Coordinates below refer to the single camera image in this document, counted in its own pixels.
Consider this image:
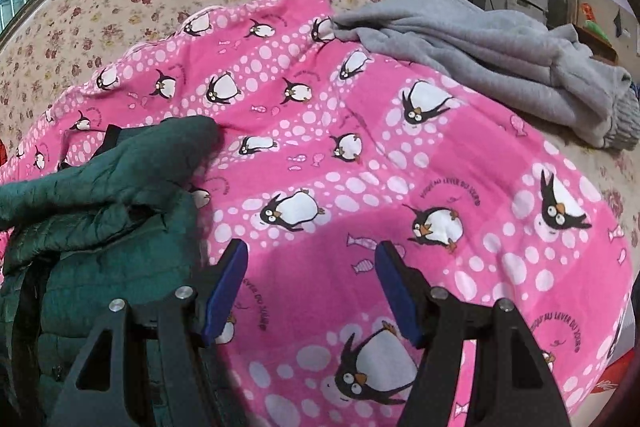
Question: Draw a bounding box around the grey sweatshirt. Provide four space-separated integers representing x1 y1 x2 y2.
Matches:
331 0 640 150

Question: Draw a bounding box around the pink penguin printed blanket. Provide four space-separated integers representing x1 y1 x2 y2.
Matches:
0 0 633 427

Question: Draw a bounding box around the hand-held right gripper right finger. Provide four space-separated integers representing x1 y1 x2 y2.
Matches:
375 241 572 427

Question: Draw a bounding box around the green puffer jacket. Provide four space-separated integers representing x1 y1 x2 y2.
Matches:
0 115 224 427

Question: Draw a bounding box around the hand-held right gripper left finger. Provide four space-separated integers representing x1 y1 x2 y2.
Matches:
43 239 250 427

